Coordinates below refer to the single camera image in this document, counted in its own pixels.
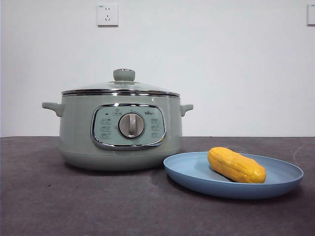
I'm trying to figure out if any light blue round plate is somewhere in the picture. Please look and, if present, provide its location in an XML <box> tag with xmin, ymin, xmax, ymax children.
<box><xmin>162</xmin><ymin>151</ymin><xmax>305</xmax><ymax>200</ymax></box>

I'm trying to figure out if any glass lid with green knob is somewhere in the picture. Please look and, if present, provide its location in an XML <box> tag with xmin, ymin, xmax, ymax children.
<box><xmin>61</xmin><ymin>68</ymin><xmax>180</xmax><ymax>97</ymax></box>

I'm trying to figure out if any white wall socket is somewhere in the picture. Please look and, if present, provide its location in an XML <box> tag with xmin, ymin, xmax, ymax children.
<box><xmin>96</xmin><ymin>4</ymin><xmax>119</xmax><ymax>28</ymax></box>
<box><xmin>306</xmin><ymin>4</ymin><xmax>315</xmax><ymax>27</ymax></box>

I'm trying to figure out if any pale green electric steamer pot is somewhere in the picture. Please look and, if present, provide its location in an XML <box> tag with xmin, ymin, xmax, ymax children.
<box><xmin>41</xmin><ymin>92</ymin><xmax>194</xmax><ymax>172</ymax></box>

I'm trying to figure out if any yellow corn cob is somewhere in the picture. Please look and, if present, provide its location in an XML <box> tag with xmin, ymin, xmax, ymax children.
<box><xmin>207</xmin><ymin>147</ymin><xmax>267</xmax><ymax>184</ymax></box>

